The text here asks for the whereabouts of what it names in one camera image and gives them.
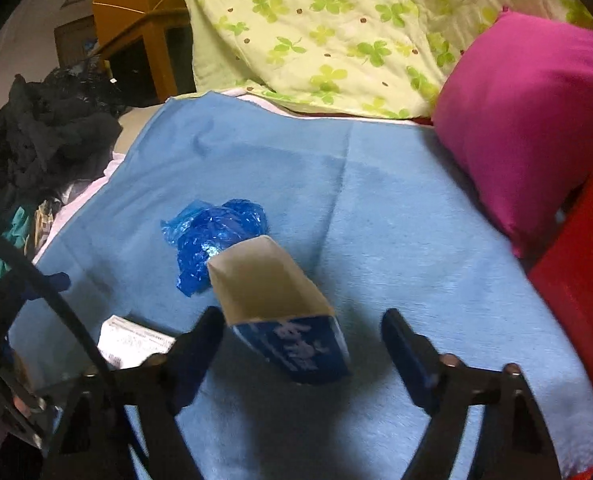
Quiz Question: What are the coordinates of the pink pillow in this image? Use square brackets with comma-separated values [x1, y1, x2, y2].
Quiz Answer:
[432, 10, 593, 259]

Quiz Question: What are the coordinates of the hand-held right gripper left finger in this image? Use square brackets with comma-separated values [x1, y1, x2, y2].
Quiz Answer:
[46, 305, 227, 480]

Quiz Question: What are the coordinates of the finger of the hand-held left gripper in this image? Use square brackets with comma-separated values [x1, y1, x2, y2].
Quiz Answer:
[6, 271, 72, 306]

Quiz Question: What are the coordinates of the black clothing pile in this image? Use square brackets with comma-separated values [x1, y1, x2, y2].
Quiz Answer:
[0, 67, 124, 201]

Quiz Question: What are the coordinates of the white printed paper leaflet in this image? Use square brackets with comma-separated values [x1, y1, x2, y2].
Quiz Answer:
[98, 315, 177, 368]

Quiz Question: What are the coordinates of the blue toothpaste box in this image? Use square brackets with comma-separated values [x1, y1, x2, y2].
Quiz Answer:
[206, 235, 352, 386]

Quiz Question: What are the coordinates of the black cable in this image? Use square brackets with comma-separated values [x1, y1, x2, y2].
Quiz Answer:
[0, 220, 127, 421]

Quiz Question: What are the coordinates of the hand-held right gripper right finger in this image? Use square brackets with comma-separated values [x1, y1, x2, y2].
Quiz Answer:
[380, 307, 562, 480]

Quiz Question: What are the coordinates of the blue blanket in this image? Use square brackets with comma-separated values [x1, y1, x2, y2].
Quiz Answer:
[6, 91, 593, 480]

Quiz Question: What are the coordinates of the blue plastic bag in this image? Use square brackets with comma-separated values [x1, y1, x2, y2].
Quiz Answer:
[160, 198, 268, 298]

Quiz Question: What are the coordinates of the green clover print quilt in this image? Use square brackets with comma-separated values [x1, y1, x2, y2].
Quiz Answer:
[176, 0, 593, 120]

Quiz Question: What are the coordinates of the teal cloth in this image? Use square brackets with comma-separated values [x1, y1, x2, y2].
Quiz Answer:
[0, 205, 37, 281]

